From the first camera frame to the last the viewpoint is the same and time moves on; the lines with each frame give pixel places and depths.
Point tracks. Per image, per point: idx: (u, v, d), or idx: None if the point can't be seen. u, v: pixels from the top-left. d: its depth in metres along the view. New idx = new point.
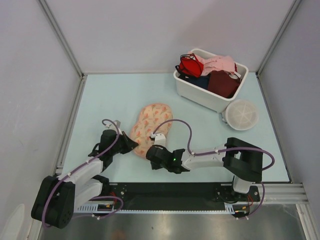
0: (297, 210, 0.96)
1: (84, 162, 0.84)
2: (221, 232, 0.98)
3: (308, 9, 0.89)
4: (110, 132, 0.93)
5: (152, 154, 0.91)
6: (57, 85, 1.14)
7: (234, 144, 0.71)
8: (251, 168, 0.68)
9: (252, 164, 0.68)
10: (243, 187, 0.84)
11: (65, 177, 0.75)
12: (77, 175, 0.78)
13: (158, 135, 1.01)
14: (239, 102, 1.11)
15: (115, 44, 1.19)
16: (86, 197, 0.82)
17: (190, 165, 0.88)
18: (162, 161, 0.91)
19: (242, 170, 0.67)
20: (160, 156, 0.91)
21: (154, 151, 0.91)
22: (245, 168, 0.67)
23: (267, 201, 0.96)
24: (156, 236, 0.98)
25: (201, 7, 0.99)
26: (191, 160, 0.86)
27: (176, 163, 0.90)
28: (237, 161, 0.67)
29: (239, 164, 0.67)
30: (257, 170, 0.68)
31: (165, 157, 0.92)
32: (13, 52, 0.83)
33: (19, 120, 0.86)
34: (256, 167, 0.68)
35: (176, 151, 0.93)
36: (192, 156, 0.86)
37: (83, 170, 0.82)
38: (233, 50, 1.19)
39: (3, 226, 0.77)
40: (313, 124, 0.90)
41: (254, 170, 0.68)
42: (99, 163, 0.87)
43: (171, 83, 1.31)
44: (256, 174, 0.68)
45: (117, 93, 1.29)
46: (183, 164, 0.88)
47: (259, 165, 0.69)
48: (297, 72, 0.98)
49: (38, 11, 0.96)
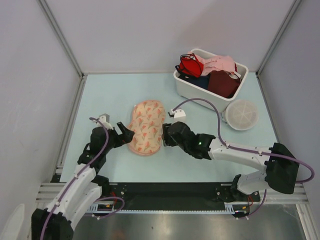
0: (297, 210, 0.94)
1: (72, 177, 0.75)
2: (221, 232, 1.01)
3: (308, 9, 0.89)
4: (100, 130, 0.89)
5: (176, 131, 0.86)
6: (57, 85, 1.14)
7: (279, 151, 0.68)
8: (287, 180, 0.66)
9: (290, 177, 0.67)
10: (247, 188, 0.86)
11: (53, 208, 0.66)
12: (66, 200, 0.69)
13: (177, 111, 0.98)
14: (240, 102, 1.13)
15: (116, 45, 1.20)
16: (86, 205, 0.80)
17: (216, 155, 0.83)
18: (185, 141, 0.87)
19: (279, 180, 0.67)
20: (185, 135, 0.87)
21: (180, 128, 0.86)
22: (282, 179, 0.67)
23: (267, 201, 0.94)
24: (156, 236, 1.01)
25: (201, 7, 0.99)
26: (222, 151, 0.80)
27: (201, 147, 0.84)
28: (278, 169, 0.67)
29: (280, 173, 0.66)
30: (292, 184, 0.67)
31: (188, 137, 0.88)
32: (13, 53, 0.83)
33: (19, 120, 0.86)
34: (291, 180, 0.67)
35: (202, 134, 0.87)
36: (224, 147, 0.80)
37: (73, 187, 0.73)
38: (233, 50, 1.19)
39: (3, 225, 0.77)
40: (313, 125, 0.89)
41: (290, 183, 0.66)
42: (91, 170, 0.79)
43: (171, 83, 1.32)
44: (289, 187, 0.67)
45: (117, 93, 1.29)
46: (210, 151, 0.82)
47: (294, 178, 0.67)
48: (298, 72, 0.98)
49: (38, 10, 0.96)
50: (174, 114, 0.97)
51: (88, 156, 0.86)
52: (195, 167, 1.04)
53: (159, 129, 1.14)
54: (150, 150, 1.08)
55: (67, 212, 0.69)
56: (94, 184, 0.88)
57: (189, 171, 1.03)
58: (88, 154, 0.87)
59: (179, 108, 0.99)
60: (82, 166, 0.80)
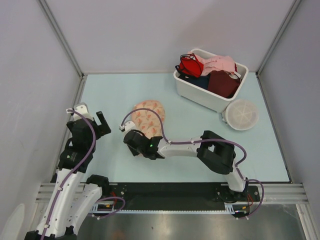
0: (297, 210, 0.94)
1: (56, 190, 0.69)
2: (221, 232, 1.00)
3: (308, 8, 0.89)
4: (83, 123, 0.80)
5: (128, 139, 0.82)
6: (57, 85, 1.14)
7: (209, 137, 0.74)
8: (222, 161, 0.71)
9: (223, 157, 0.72)
10: (236, 185, 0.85)
11: (44, 231, 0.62)
12: (55, 218, 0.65)
13: (127, 125, 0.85)
14: (239, 102, 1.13)
15: (116, 45, 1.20)
16: (88, 207, 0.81)
17: (165, 153, 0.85)
18: (138, 146, 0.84)
19: (213, 162, 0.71)
20: (137, 141, 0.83)
21: (132, 135, 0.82)
22: (216, 161, 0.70)
23: (267, 201, 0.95)
24: (156, 236, 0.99)
25: (201, 7, 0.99)
26: (167, 148, 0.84)
27: (153, 149, 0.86)
28: (209, 153, 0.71)
29: (211, 156, 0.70)
30: (227, 164, 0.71)
31: (142, 142, 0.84)
32: (13, 53, 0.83)
33: (19, 120, 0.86)
34: (226, 159, 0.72)
35: (154, 137, 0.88)
36: (168, 144, 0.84)
37: (60, 202, 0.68)
38: (233, 51, 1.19)
39: (3, 225, 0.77)
40: (313, 125, 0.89)
41: (225, 163, 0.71)
42: (76, 176, 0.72)
43: (171, 83, 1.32)
44: (224, 166, 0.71)
45: (117, 94, 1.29)
46: (159, 151, 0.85)
47: (229, 158, 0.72)
48: (297, 72, 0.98)
49: (38, 10, 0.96)
50: (125, 128, 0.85)
51: (69, 157, 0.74)
52: (195, 166, 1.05)
53: (158, 129, 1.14)
54: None
55: (61, 230, 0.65)
56: (94, 185, 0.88)
57: (188, 172, 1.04)
58: (68, 154, 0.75)
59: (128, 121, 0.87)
60: (68, 171, 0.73)
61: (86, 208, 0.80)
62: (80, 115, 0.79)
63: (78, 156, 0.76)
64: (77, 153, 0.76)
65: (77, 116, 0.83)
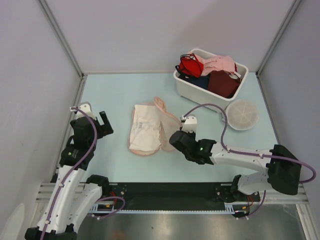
0: (297, 211, 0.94)
1: (57, 186, 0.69)
2: (221, 232, 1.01)
3: (308, 8, 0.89)
4: (84, 121, 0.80)
5: (176, 140, 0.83)
6: (57, 85, 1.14)
7: (280, 152, 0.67)
8: (290, 181, 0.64)
9: (292, 177, 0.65)
10: (247, 189, 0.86)
11: (45, 227, 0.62)
12: (56, 215, 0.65)
13: (189, 118, 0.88)
14: (240, 102, 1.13)
15: (116, 45, 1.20)
16: (88, 206, 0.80)
17: (217, 159, 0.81)
18: (186, 148, 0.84)
19: (282, 181, 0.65)
20: (185, 142, 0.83)
21: (179, 136, 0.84)
22: (285, 180, 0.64)
23: (267, 201, 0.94)
24: (156, 236, 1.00)
25: (201, 7, 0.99)
26: (224, 156, 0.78)
27: (202, 153, 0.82)
28: (280, 171, 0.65)
29: (282, 175, 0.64)
30: (296, 184, 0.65)
31: (190, 144, 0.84)
32: (13, 52, 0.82)
33: (19, 120, 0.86)
34: (294, 179, 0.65)
35: (204, 140, 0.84)
36: (225, 152, 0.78)
37: (61, 199, 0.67)
38: (233, 50, 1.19)
39: (3, 226, 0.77)
40: (313, 125, 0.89)
41: (294, 183, 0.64)
42: (78, 173, 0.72)
43: (171, 83, 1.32)
44: (293, 187, 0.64)
45: (118, 94, 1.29)
46: (211, 156, 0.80)
47: (296, 177, 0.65)
48: (297, 72, 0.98)
49: (38, 10, 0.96)
50: (185, 120, 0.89)
51: (71, 154, 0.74)
52: (195, 167, 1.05)
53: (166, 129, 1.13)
54: (150, 153, 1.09)
55: (61, 226, 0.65)
56: (94, 184, 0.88)
57: (188, 171, 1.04)
58: (70, 151, 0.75)
59: (192, 115, 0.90)
60: (69, 168, 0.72)
61: (86, 207, 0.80)
62: (83, 113, 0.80)
63: (79, 153, 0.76)
64: (79, 151, 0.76)
65: (80, 114, 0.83)
